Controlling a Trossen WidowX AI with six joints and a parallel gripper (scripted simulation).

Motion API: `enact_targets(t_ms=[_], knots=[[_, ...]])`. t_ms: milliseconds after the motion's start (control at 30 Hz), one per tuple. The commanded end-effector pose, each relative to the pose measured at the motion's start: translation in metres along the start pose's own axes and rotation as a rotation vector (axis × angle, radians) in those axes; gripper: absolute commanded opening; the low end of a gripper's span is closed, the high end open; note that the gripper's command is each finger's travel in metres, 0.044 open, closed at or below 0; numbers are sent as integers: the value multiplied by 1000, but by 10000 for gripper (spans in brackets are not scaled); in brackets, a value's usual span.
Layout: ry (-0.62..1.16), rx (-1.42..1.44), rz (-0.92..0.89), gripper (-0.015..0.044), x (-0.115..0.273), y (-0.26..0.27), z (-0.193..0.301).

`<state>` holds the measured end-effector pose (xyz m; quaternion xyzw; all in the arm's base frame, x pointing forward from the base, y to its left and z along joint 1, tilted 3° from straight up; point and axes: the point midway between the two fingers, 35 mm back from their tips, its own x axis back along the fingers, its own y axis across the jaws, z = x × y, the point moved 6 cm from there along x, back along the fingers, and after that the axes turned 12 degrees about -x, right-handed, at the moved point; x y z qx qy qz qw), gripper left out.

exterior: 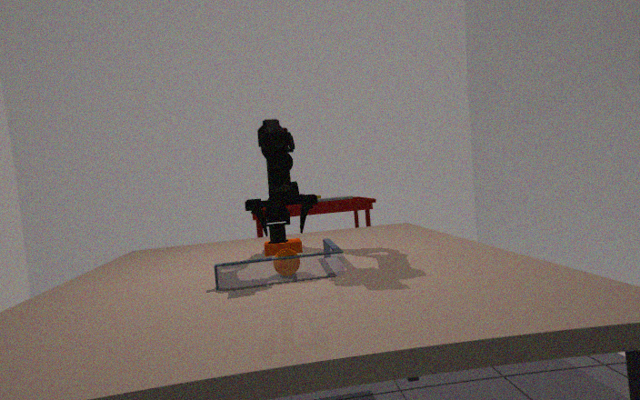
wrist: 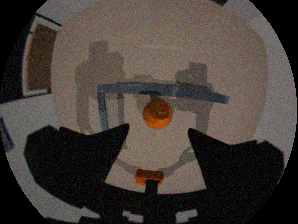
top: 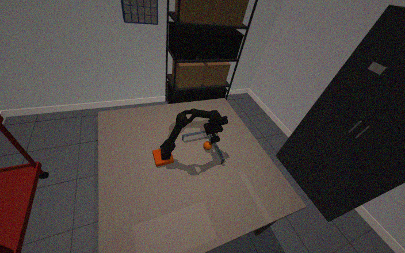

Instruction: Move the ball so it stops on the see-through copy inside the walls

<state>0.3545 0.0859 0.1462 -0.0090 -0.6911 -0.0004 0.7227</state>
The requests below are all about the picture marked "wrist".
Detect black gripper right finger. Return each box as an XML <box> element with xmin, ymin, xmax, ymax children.
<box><xmin>188</xmin><ymin>128</ymin><xmax>257</xmax><ymax>188</ymax></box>

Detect low clear corner walls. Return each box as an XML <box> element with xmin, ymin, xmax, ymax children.
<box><xmin>105</xmin><ymin>93</ymin><xmax>118</xmax><ymax>129</ymax></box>

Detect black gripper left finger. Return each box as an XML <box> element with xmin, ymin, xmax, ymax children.
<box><xmin>59</xmin><ymin>123</ymin><xmax>129</xmax><ymax>183</ymax></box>

